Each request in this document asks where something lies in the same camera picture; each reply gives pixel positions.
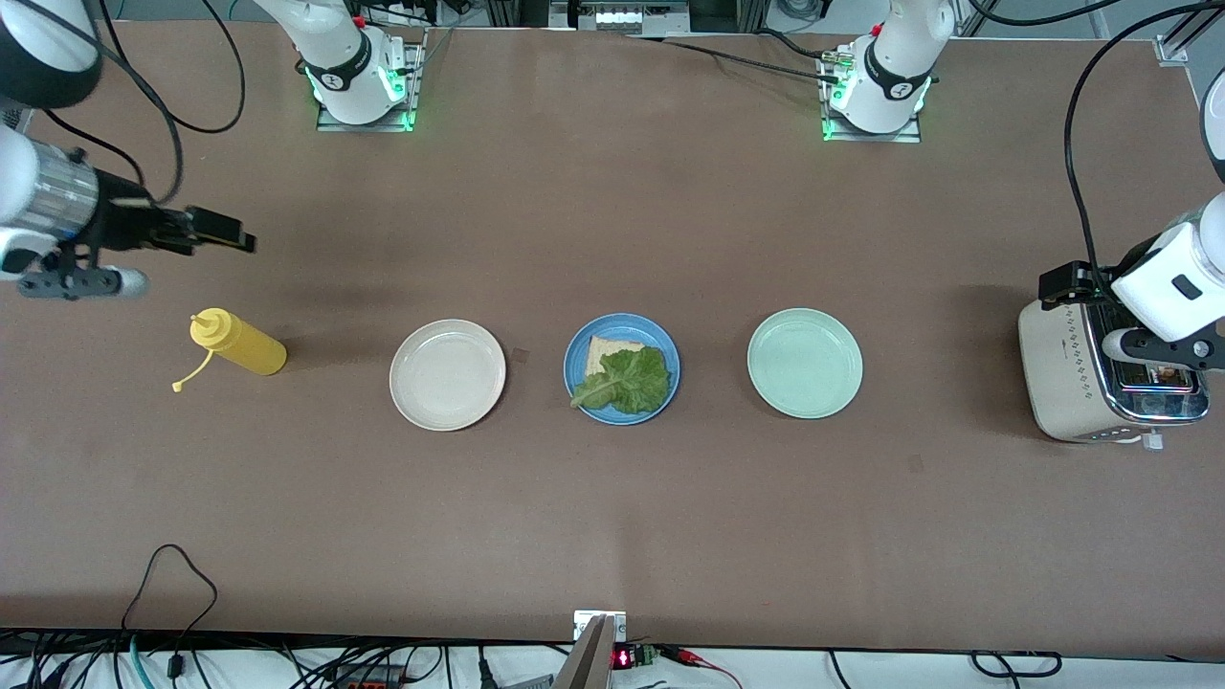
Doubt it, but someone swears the yellow squeeze sauce bottle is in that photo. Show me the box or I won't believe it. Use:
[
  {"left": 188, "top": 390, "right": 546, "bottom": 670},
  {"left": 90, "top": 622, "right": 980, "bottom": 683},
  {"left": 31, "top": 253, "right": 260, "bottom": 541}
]
[{"left": 172, "top": 308, "right": 288, "bottom": 393}]

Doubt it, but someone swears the square white bread slice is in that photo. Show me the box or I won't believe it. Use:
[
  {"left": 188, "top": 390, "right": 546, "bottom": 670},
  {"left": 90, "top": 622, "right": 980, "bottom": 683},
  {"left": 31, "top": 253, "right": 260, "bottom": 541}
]
[{"left": 586, "top": 335, "right": 644, "bottom": 376}]

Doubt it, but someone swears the green lettuce leaf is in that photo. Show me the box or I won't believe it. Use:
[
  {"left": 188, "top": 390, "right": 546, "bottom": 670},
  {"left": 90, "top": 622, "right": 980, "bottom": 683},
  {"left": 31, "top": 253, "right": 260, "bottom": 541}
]
[{"left": 570, "top": 346, "right": 671, "bottom": 415}]

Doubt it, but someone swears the cream round plate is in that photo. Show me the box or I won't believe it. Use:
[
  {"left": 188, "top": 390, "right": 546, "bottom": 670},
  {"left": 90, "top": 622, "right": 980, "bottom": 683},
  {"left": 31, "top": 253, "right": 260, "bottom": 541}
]
[{"left": 389, "top": 319, "right": 507, "bottom": 433}]

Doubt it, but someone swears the pale green round plate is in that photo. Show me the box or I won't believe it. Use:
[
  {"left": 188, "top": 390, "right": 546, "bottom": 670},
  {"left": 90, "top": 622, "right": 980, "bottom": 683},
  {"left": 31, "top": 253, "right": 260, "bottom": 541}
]
[{"left": 747, "top": 307, "right": 864, "bottom": 420}]

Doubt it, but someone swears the blue round plate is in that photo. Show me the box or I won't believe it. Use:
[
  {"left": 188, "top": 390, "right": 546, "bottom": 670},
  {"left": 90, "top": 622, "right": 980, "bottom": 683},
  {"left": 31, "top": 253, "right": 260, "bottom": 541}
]
[{"left": 564, "top": 313, "right": 681, "bottom": 426}]

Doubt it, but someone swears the beige chrome toaster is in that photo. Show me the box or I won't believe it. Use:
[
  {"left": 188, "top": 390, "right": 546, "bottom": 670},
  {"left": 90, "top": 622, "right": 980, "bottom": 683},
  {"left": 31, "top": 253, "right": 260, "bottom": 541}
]
[{"left": 1017, "top": 287, "right": 1212, "bottom": 451}]

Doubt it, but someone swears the white power strip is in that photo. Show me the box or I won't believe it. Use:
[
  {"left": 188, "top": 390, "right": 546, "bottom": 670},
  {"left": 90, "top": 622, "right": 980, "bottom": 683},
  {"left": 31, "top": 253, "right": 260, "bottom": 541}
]
[{"left": 550, "top": 0, "right": 690, "bottom": 34}]

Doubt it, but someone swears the grey angled stand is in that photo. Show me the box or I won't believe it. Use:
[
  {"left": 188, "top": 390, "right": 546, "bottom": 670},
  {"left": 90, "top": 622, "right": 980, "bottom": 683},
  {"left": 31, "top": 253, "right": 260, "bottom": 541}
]
[{"left": 553, "top": 614, "right": 618, "bottom": 689}]

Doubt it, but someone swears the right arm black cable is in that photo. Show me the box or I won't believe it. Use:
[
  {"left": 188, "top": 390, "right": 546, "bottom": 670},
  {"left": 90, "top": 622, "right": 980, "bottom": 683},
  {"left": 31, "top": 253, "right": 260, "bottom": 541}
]
[{"left": 14, "top": 0, "right": 247, "bottom": 204}]

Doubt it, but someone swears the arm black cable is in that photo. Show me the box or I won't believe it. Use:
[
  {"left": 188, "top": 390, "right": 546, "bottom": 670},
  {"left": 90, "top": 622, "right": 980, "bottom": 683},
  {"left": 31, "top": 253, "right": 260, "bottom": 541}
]
[
  {"left": 1062, "top": 0, "right": 1225, "bottom": 307},
  {"left": 14, "top": 0, "right": 247, "bottom": 204}
]

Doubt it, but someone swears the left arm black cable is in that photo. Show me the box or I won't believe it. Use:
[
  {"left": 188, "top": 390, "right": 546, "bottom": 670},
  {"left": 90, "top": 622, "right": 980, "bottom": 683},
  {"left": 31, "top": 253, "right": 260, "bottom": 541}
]
[{"left": 1062, "top": 0, "right": 1225, "bottom": 307}]

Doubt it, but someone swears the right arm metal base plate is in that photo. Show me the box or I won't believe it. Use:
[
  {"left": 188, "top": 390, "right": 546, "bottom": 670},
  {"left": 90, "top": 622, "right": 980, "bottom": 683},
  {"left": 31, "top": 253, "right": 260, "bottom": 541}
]
[{"left": 316, "top": 29, "right": 427, "bottom": 133}]

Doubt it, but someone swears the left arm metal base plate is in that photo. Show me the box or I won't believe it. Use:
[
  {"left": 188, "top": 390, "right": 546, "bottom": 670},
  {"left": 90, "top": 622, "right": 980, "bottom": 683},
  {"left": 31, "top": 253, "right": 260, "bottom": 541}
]
[{"left": 818, "top": 48, "right": 924, "bottom": 144}]

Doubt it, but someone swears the aluminium frame profile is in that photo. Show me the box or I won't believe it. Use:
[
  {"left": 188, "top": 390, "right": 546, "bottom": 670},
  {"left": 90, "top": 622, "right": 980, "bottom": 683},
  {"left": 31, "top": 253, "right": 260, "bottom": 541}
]
[{"left": 1153, "top": 0, "right": 1225, "bottom": 66}]

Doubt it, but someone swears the looped thin black cable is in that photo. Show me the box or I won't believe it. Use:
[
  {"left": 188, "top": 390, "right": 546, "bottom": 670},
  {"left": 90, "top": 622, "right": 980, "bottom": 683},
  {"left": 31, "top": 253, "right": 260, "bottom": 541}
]
[{"left": 120, "top": 544, "right": 219, "bottom": 689}]

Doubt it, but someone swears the coiled black cable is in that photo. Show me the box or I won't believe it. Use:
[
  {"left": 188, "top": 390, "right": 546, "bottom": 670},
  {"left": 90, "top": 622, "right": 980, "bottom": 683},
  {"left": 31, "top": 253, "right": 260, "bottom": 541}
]
[{"left": 969, "top": 651, "right": 1063, "bottom": 680}]

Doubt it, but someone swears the black table cable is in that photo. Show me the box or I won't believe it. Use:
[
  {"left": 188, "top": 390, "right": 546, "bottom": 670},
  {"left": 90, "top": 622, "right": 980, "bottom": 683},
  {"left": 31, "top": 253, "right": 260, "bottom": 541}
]
[{"left": 622, "top": 29, "right": 843, "bottom": 87}]

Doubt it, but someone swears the small white bracket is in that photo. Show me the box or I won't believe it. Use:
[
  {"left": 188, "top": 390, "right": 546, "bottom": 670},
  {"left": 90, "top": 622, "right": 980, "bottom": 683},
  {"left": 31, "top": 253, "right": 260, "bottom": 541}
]
[{"left": 573, "top": 610, "right": 628, "bottom": 642}]

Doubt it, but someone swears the red clip lead cable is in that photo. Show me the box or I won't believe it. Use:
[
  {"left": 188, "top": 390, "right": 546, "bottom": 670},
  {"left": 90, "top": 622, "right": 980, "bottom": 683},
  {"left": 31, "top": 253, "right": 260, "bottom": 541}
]
[{"left": 660, "top": 646, "right": 743, "bottom": 689}]

